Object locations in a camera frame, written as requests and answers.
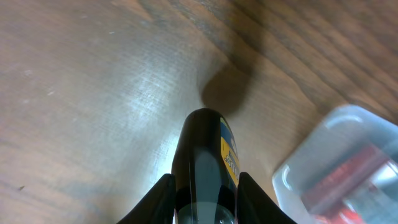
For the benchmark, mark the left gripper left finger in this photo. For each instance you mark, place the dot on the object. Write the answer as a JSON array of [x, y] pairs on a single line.
[[157, 206]]

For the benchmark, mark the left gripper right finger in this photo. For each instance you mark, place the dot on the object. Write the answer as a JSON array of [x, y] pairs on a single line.
[[254, 206]]

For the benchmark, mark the dark bottle white cap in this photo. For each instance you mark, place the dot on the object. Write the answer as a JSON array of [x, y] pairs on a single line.
[[206, 170]]

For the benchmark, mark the red medicine box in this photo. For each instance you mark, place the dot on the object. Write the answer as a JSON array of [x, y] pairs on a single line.
[[361, 188]]

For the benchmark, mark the clear plastic container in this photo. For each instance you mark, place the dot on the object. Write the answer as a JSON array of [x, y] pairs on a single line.
[[344, 131]]

